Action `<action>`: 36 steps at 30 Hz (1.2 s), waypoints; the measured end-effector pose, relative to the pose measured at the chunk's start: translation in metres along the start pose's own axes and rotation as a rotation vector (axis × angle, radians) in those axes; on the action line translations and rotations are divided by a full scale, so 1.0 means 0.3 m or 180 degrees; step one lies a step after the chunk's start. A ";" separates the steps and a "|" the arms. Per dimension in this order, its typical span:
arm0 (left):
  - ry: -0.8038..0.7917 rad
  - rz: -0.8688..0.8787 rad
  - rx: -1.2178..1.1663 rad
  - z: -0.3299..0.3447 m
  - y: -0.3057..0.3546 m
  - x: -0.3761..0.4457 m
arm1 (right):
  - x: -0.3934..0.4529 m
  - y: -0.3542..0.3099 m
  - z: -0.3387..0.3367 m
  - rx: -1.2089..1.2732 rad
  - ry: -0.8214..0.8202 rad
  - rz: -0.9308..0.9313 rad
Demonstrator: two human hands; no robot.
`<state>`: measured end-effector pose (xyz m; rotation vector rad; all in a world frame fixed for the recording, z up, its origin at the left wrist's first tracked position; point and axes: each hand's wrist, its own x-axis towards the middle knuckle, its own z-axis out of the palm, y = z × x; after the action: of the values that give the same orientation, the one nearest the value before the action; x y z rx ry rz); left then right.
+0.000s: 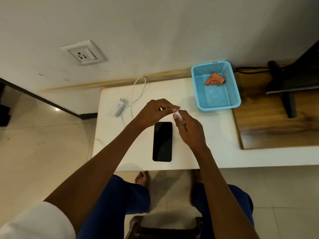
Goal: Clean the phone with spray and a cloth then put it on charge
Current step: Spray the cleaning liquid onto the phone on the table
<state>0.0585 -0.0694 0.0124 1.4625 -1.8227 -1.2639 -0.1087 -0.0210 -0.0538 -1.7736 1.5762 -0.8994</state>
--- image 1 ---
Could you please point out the wooden board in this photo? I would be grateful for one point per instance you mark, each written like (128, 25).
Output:
(271, 126)

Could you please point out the person's leg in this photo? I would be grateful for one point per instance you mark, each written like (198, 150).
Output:
(112, 209)
(201, 196)

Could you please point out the small white object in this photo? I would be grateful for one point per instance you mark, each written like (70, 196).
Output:
(177, 113)

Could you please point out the wooden trim strip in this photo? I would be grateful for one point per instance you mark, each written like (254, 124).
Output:
(112, 83)

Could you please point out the person's left thumb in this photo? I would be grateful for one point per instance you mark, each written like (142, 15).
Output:
(169, 110)

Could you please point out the dark furniture piece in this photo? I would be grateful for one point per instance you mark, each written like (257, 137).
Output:
(4, 111)

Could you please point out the person's left foot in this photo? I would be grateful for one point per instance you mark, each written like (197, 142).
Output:
(142, 177)

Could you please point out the person's left forearm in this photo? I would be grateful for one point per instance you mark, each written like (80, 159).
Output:
(99, 166)

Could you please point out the orange cloth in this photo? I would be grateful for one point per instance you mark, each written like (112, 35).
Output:
(214, 79)

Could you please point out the white charger adapter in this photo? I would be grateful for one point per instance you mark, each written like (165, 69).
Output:
(118, 107)

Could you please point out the blue plastic basket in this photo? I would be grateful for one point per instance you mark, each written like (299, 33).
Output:
(219, 97)

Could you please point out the white wall socket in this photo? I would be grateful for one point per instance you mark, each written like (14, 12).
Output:
(83, 53)

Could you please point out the black smartphone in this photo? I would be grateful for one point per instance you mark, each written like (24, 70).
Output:
(162, 141)

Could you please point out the person's right hand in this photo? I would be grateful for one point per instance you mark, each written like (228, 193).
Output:
(192, 133)

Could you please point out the black monitor stand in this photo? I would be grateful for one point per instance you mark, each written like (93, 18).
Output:
(286, 97)

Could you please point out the dark brown stool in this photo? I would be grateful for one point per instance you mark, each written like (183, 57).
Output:
(154, 232)

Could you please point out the person's right thumb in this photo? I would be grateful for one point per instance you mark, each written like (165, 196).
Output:
(176, 120)

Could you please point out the small dark metal tool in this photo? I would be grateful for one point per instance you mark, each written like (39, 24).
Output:
(183, 121)

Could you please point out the person's left hand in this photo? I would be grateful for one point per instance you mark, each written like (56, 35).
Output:
(149, 114)

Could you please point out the person's right leg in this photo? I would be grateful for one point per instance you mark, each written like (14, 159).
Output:
(201, 196)

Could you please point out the person's right forearm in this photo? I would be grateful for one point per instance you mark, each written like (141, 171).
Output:
(224, 194)

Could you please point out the black monitor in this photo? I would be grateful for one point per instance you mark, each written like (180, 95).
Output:
(299, 74)

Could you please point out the black skirting strip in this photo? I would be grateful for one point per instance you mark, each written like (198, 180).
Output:
(44, 100)

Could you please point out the person's left leg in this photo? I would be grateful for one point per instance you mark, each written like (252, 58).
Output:
(112, 209)

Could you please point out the white sleeve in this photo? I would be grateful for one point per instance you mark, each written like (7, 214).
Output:
(37, 224)

